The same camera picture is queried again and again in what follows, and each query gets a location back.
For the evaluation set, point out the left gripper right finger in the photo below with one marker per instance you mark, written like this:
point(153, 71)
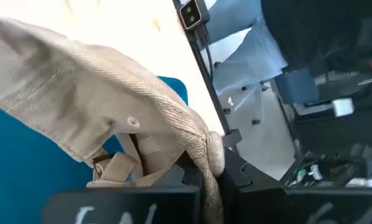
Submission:
point(267, 202)

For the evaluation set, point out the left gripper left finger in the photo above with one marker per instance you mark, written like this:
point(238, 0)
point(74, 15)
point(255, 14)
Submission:
point(127, 202)

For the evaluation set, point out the beige khaki cap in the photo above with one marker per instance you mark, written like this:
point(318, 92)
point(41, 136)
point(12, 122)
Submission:
point(80, 93)

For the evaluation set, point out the teal plastic bin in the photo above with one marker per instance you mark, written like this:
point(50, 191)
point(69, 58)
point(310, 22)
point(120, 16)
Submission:
point(18, 171)

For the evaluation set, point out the table level camera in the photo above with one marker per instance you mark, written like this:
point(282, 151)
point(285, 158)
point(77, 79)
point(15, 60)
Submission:
point(190, 14)

